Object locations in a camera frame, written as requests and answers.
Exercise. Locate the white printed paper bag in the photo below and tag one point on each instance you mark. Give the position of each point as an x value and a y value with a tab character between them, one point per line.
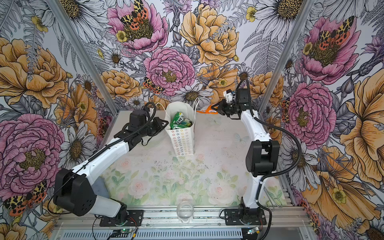
182	139

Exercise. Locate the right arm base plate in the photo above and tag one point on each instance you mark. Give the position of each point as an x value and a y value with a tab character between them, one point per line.
237	217

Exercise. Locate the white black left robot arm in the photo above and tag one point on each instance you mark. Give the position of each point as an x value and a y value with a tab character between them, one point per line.
73	188

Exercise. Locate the orange snack packet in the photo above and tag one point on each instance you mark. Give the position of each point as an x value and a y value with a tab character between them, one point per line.
207	110

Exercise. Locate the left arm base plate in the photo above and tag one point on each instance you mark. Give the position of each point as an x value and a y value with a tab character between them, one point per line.
133	218

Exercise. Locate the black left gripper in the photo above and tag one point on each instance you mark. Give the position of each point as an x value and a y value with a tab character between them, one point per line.
158	121

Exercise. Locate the grey blue cloth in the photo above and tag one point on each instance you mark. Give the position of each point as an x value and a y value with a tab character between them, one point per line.
100	189

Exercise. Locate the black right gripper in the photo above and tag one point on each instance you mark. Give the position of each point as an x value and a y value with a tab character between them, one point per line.
221	107

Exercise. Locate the small green snack packet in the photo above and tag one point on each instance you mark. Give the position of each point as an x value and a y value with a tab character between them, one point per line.
180	122

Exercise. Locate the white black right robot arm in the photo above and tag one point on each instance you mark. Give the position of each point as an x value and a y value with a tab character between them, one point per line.
261	158

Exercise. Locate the clear glass cup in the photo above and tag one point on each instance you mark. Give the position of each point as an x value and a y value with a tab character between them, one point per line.
185	211

